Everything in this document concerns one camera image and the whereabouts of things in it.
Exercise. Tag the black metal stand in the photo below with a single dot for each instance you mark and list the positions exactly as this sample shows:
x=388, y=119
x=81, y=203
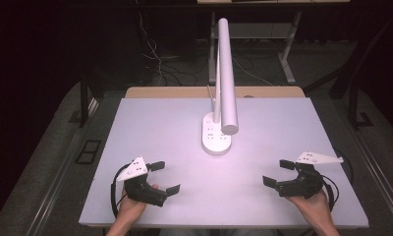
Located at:
x=353, y=98
x=84, y=101

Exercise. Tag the person's right hand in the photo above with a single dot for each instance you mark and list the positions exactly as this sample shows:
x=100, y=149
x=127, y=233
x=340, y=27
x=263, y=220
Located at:
x=317, y=208

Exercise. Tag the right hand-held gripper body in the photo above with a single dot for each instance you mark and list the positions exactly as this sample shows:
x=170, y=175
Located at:
x=302, y=187

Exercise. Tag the person's left hand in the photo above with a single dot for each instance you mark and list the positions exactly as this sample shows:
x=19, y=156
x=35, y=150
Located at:
x=130, y=208

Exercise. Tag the black rectangular floor frame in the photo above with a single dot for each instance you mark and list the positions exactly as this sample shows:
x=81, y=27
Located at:
x=88, y=151

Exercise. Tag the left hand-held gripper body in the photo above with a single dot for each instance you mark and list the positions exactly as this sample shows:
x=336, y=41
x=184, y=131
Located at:
x=142, y=191

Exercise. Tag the white desk lamp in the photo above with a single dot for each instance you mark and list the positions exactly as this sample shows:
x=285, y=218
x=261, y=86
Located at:
x=225, y=65

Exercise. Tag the metal floor rail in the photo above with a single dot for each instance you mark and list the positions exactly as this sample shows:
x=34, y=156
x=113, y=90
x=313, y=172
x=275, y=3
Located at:
x=378, y=173
x=53, y=190

